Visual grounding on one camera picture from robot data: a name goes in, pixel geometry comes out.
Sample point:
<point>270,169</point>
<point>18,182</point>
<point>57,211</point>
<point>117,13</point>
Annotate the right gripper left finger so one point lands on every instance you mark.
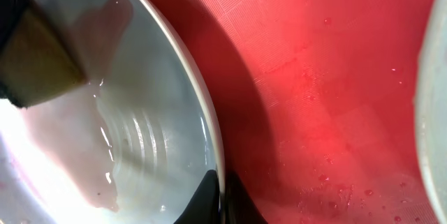
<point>203,207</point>

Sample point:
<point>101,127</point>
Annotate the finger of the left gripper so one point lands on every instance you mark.
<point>11,13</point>

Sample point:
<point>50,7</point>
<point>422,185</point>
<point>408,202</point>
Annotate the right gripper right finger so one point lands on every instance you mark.
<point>240,208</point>

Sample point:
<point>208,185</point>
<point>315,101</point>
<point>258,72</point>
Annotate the green yellow sponge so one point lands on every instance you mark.
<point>36,66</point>

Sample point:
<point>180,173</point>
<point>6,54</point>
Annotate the light blue plate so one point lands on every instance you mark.
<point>131,144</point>

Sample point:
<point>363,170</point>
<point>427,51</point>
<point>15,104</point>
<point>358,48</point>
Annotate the white plate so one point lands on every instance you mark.
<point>430,110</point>

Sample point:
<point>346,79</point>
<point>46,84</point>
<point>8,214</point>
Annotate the red plastic tray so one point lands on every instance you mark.
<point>315,102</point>

